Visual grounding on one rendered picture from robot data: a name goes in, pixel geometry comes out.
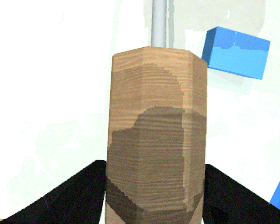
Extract blue rectangular block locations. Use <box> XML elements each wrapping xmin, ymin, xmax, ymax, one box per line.
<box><xmin>201</xmin><ymin>27</ymin><xmax>270</xmax><ymax>79</ymax></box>

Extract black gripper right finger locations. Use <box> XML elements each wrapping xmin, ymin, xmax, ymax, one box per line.
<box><xmin>201</xmin><ymin>164</ymin><xmax>280</xmax><ymax>224</ymax></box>

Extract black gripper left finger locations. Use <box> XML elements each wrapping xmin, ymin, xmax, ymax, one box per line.
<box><xmin>0</xmin><ymin>160</ymin><xmax>107</xmax><ymax>224</ymax></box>

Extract wooden-handled tool with grey metal shaft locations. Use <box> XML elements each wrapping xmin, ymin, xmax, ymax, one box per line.
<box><xmin>104</xmin><ymin>0</ymin><xmax>208</xmax><ymax>224</ymax></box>

